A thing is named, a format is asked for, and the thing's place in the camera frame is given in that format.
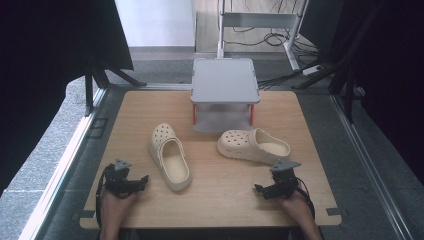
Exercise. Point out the black metal stands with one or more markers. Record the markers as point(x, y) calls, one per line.
point(343, 66)

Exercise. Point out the grey shoe rack red posts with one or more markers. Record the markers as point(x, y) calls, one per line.
point(224, 85)

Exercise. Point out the black tripod stand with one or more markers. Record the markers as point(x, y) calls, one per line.
point(100, 78)

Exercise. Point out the aluminium rail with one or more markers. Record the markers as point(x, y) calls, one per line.
point(56, 176)
point(370, 156)
point(160, 86)

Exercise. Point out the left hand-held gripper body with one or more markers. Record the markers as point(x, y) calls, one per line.
point(117, 182)

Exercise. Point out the white metal stand frame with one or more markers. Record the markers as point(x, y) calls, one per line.
point(260, 20)

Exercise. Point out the person's right hand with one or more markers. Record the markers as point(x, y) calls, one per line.
point(296, 208)

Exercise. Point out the white power strip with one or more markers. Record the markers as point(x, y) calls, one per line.
point(312, 70)

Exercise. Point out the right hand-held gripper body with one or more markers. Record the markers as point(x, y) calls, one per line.
point(284, 185)

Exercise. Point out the cream clog shoe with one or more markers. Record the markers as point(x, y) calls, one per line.
point(253, 145)
point(170, 158)

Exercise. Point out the dark curtain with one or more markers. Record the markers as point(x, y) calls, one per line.
point(50, 66)
point(393, 73)

